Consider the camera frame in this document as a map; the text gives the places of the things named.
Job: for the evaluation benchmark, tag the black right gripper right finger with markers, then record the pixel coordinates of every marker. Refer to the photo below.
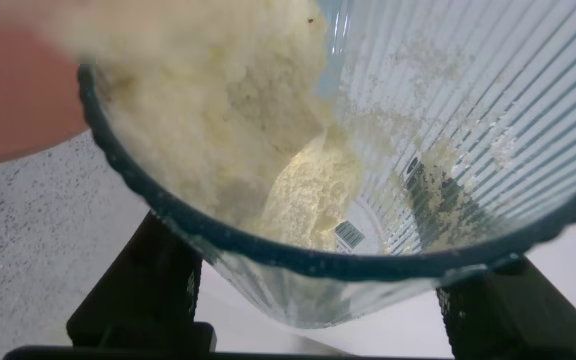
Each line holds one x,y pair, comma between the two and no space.
518,320

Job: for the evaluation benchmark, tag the pink bowl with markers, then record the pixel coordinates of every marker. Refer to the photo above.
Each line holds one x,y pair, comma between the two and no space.
18,100

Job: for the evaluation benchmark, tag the ribbed transparent teal cup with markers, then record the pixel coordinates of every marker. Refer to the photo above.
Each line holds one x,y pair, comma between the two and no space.
468,100

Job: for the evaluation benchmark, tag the pale yellow powder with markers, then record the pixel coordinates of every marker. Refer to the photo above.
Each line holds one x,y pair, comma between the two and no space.
218,125

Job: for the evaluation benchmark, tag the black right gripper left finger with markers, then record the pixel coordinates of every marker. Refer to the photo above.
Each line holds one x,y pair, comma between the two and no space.
138,285

